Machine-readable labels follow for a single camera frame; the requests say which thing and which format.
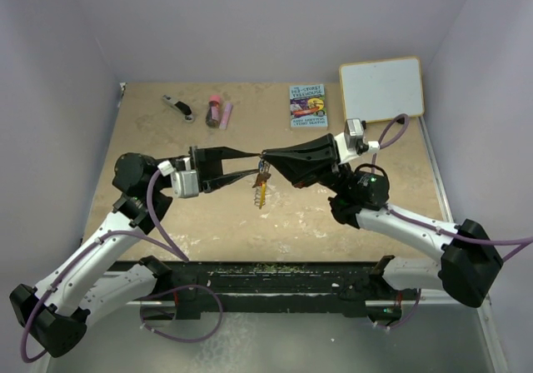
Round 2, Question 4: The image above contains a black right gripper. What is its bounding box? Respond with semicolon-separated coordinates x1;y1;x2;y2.
263;132;354;196

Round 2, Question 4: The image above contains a metal keyring organizer with rings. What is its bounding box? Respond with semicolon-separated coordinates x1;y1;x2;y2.
253;160;271;209

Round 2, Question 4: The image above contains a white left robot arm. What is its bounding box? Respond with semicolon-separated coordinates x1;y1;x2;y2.
9;147;251;363

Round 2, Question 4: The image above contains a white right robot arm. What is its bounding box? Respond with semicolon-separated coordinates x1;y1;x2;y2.
262;134;503;308

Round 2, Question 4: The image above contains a pink capped bottle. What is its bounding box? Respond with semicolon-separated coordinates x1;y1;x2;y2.
205;95;221;128

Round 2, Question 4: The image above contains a treehouse paperback book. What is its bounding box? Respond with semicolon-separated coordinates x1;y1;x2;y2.
289;84;328;128

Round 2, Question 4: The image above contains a grey black stapler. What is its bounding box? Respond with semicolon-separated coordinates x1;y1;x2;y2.
162;95;195;122

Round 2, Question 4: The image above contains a pink highlighter marker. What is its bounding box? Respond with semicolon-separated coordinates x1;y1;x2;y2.
219;102;233;130

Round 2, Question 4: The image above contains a yellow framed whiteboard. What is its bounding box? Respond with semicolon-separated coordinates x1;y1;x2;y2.
339;56;425;122

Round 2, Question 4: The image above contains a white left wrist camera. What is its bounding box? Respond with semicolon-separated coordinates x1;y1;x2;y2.
157;157;200;199

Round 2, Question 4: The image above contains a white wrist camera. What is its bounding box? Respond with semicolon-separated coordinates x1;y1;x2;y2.
334;118;380;164
157;157;200;199

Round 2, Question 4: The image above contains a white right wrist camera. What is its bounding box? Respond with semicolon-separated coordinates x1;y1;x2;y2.
334;118;380;164

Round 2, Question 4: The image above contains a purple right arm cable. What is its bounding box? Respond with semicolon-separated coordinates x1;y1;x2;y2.
370;113;533;335

